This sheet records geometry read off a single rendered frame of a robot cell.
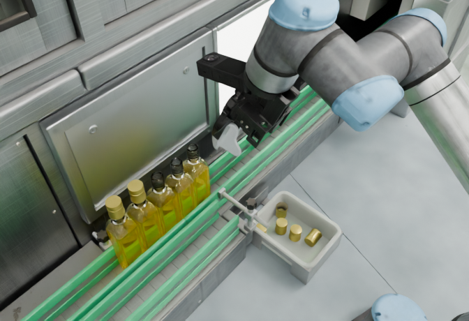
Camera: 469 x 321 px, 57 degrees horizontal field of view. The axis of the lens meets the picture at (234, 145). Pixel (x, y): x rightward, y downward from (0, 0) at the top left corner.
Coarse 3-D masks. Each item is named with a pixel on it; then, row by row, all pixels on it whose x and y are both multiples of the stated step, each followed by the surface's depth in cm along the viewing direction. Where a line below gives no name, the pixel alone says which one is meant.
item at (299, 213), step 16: (288, 192) 134; (272, 208) 133; (288, 208) 136; (304, 208) 131; (272, 224) 134; (288, 224) 134; (304, 224) 134; (320, 224) 129; (336, 224) 126; (272, 240) 122; (288, 240) 130; (320, 240) 130; (288, 256) 120; (304, 256) 127; (320, 256) 119
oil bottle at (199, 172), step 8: (184, 160) 110; (200, 160) 109; (184, 168) 109; (192, 168) 108; (200, 168) 109; (208, 168) 111; (192, 176) 108; (200, 176) 110; (208, 176) 113; (200, 184) 112; (208, 184) 115; (200, 192) 114; (208, 192) 118; (200, 200) 117
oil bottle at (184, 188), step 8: (168, 176) 106; (184, 176) 106; (168, 184) 106; (176, 184) 105; (184, 184) 105; (192, 184) 108; (176, 192) 105; (184, 192) 107; (192, 192) 110; (184, 200) 109; (192, 200) 112; (184, 208) 111; (192, 208) 114; (184, 216) 113
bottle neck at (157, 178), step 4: (156, 172) 100; (160, 172) 100; (152, 176) 99; (156, 176) 101; (160, 176) 101; (152, 180) 99; (156, 180) 99; (160, 180) 99; (164, 180) 101; (152, 184) 100; (156, 184) 99; (160, 184) 100; (164, 184) 101; (156, 188) 101; (160, 188) 101; (164, 188) 102; (156, 192) 102; (160, 192) 102
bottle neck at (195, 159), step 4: (188, 144) 106; (192, 144) 106; (196, 144) 106; (188, 148) 106; (192, 148) 107; (196, 148) 105; (188, 152) 105; (192, 152) 105; (196, 152) 105; (188, 156) 107; (192, 156) 106; (196, 156) 106; (188, 160) 108; (192, 160) 107; (196, 160) 107; (192, 164) 108
